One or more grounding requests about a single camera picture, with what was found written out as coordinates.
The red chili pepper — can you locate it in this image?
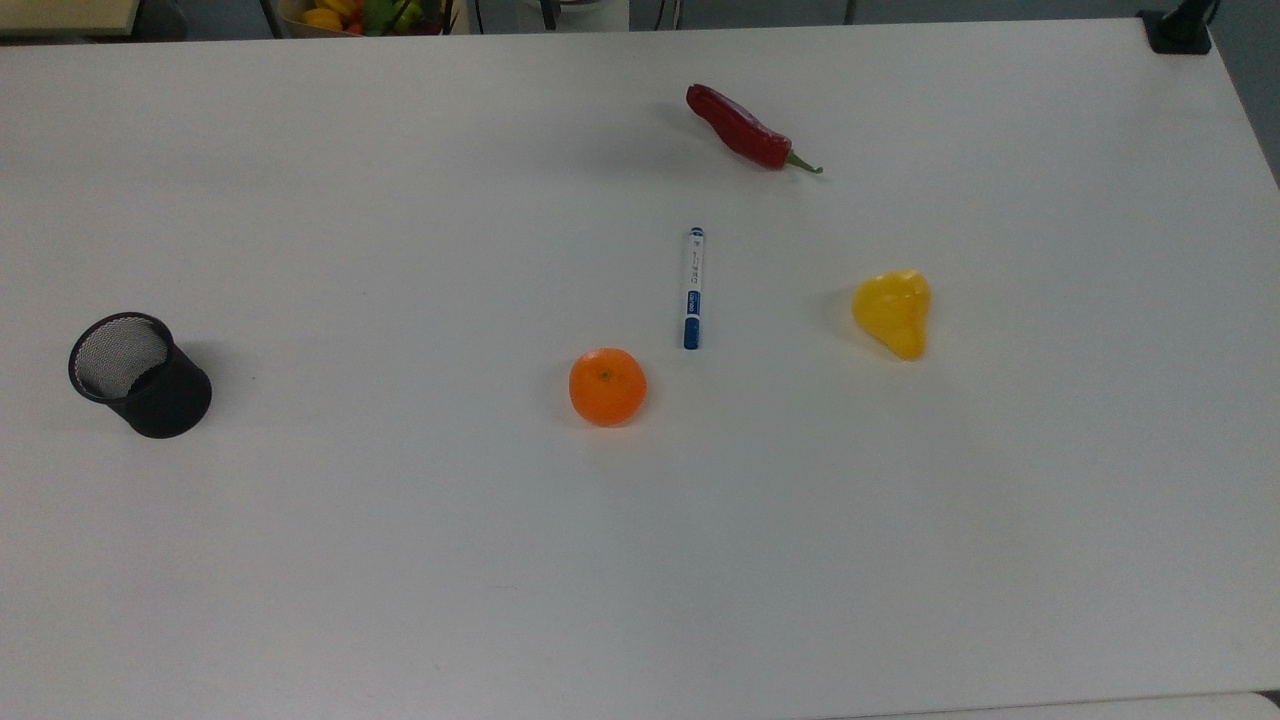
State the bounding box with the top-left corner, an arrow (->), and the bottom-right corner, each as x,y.
685,83 -> 825,176

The blue and white marker pen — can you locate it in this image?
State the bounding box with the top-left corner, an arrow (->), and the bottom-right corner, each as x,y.
682,226 -> 707,352

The black mesh pen cup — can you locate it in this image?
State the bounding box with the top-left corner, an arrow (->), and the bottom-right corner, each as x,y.
67,311 -> 214,440

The black table clamp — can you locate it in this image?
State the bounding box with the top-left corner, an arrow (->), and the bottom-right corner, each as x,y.
1137,0 -> 1223,56

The beige wooden desk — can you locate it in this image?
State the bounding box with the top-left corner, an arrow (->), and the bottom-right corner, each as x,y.
0,0 -> 143,40

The bowl of toy fruit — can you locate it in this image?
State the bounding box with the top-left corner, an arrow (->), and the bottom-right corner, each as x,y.
274,0 -> 463,38

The orange mandarin fruit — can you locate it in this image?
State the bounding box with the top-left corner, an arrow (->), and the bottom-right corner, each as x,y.
568,346 -> 649,429

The yellow toy pear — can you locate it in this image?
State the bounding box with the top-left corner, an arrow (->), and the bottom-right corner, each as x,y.
851,268 -> 934,362

